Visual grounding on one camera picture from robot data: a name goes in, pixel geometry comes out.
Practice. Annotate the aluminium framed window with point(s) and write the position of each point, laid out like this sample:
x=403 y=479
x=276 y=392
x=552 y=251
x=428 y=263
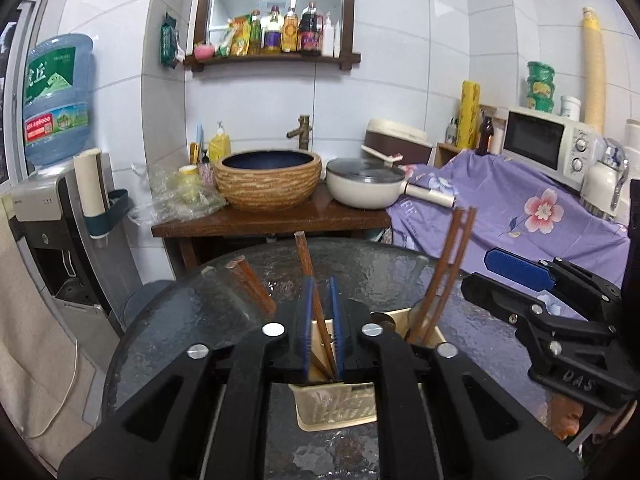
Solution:
x=20 y=85

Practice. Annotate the oil bottle purple label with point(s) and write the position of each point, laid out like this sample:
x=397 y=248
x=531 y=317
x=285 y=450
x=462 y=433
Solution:
x=272 y=34

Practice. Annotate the blue plastic utensil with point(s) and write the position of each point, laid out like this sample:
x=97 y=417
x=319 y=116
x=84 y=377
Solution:
x=198 y=142

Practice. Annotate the amber sauce bottle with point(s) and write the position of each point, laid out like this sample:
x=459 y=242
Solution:
x=290 y=34

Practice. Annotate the dark soy sauce bottle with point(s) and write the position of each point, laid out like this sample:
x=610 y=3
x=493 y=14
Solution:
x=310 y=32

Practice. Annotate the yellow wrap roll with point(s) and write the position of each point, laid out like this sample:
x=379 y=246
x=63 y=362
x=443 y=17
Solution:
x=470 y=115

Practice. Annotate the yellow plastic cup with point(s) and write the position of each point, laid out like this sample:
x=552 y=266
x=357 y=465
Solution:
x=188 y=180

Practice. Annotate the white rice paddle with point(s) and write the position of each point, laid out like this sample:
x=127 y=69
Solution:
x=380 y=154

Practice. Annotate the teal cup holder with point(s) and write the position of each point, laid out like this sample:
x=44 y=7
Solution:
x=112 y=215

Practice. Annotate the yellow soap pump bottle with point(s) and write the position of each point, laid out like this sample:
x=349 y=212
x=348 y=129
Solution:
x=220 y=145

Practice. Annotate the brown and cream rice cooker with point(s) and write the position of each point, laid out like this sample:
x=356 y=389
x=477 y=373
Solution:
x=400 y=135

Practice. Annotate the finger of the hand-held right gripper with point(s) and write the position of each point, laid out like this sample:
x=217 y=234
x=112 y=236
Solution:
x=500 y=296
x=517 y=267

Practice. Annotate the white paper cup stack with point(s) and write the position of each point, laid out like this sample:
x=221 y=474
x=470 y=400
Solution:
x=90 y=182

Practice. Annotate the white cylindrical container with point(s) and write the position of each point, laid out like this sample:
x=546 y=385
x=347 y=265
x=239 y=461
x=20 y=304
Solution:
x=634 y=150

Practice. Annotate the wooden counter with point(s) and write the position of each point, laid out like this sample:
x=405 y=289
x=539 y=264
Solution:
x=280 y=222

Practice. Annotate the beige rolled mat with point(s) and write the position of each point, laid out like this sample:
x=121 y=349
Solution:
x=594 y=70

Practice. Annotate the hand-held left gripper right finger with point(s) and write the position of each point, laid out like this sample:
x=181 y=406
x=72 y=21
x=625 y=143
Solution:
x=339 y=330

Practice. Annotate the cream plastic utensil holder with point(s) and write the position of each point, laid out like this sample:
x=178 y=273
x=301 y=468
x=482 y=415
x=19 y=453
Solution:
x=330 y=407

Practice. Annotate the white jar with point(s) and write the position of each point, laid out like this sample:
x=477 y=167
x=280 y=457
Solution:
x=571 y=109

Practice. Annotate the small patterned pump bottle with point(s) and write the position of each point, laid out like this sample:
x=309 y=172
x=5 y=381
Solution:
x=206 y=172

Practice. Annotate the cream pot with lid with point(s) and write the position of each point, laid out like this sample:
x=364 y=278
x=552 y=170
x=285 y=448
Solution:
x=360 y=192

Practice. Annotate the wooden shelf box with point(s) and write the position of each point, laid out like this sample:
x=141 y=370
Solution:
x=445 y=155

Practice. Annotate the green instant noodle cup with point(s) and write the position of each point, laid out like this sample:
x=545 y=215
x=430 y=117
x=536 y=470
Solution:
x=543 y=104
x=542 y=89
x=542 y=72

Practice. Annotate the person's right hand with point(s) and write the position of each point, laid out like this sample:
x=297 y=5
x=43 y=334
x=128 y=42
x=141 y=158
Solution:
x=567 y=415

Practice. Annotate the white kettle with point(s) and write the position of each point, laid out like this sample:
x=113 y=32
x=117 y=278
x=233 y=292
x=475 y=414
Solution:
x=600 y=185

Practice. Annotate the green yellow bottle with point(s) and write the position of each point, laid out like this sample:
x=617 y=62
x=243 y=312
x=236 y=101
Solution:
x=255 y=35

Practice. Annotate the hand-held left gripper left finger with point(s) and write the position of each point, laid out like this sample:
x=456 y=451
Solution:
x=303 y=330

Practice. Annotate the brown glass bottle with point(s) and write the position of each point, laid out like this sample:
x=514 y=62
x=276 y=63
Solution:
x=484 y=137

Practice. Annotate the blue water jug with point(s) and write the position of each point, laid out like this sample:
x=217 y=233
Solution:
x=55 y=100

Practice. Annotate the yellow seasoning packet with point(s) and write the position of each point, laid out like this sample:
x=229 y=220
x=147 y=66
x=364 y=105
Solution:
x=240 y=37

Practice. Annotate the woven pattern wash basin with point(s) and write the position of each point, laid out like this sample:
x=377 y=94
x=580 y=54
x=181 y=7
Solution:
x=267 y=187

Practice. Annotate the green hanging packet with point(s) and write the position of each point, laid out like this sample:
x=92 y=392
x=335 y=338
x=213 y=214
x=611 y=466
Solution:
x=170 y=40

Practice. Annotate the small clear bottle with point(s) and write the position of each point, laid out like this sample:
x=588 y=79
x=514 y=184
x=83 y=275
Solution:
x=451 y=132

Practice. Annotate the pink bowl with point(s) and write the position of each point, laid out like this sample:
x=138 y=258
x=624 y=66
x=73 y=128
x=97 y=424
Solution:
x=204 y=51

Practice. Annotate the white squeeze bottle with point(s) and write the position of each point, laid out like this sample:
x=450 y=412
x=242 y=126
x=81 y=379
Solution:
x=328 y=37

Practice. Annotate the clear plastic bag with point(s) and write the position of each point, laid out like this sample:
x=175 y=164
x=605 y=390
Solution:
x=160 y=207

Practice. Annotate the beige cloth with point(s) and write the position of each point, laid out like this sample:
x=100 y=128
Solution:
x=25 y=310

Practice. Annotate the white microwave oven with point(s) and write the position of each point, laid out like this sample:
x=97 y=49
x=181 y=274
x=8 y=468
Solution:
x=535 y=140

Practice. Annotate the bronze faucet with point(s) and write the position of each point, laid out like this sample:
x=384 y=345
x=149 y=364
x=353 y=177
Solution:
x=302 y=132

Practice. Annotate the purple floral cloth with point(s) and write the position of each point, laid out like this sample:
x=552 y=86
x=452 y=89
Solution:
x=500 y=195

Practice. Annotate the grey water dispenser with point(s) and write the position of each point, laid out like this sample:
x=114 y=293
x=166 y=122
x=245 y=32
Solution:
x=40 y=195

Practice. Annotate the small white tube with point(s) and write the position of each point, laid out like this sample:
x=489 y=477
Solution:
x=337 y=40

